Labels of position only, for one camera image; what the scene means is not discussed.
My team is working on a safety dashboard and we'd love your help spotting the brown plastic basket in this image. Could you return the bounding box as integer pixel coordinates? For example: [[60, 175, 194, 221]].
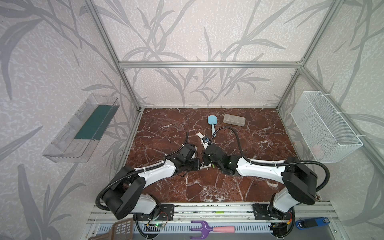
[[90, 218, 134, 240]]

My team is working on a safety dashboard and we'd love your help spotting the white remote control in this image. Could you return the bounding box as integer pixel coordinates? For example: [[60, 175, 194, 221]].
[[200, 163, 213, 169]]

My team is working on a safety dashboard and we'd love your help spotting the purple pink garden fork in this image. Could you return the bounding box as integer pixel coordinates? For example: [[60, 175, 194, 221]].
[[190, 221, 236, 240]]

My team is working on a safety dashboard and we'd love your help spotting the light blue small spatula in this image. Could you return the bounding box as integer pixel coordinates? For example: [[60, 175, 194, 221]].
[[207, 115, 218, 137]]

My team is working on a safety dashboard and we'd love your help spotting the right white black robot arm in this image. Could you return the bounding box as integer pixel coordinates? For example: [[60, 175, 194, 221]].
[[203, 144, 318, 213]]

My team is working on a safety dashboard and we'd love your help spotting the blue black device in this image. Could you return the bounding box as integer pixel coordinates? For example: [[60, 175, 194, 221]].
[[296, 217, 330, 230]]

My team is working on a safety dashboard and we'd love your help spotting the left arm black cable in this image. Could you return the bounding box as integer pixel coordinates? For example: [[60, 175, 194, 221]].
[[95, 131, 190, 211]]

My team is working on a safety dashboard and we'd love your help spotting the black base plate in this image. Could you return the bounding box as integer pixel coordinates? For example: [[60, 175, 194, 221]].
[[135, 204, 175, 221], [252, 203, 295, 222]]

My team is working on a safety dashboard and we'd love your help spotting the clear wall shelf green mat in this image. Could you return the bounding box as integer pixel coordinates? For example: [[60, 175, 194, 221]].
[[42, 94, 120, 163]]

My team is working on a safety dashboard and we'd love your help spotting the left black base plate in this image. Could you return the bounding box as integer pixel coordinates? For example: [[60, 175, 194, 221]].
[[135, 204, 175, 221]]

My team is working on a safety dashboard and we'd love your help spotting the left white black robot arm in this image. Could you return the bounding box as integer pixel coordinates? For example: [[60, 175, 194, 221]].
[[96, 144, 202, 220]]

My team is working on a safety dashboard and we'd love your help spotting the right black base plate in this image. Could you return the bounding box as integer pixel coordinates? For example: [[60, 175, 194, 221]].
[[252, 203, 295, 222]]

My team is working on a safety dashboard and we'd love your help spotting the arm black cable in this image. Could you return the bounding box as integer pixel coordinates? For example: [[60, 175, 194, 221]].
[[209, 126, 330, 193], [95, 131, 190, 211]]

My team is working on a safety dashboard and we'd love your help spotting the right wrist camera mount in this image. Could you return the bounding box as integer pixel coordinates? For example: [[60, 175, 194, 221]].
[[201, 136, 210, 149]]

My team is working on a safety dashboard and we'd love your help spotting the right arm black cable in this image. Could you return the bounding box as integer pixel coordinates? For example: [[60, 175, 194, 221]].
[[209, 126, 330, 193]]

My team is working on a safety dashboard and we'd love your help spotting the white wire mesh basket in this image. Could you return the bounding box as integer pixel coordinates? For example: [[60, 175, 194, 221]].
[[291, 91, 363, 164]]

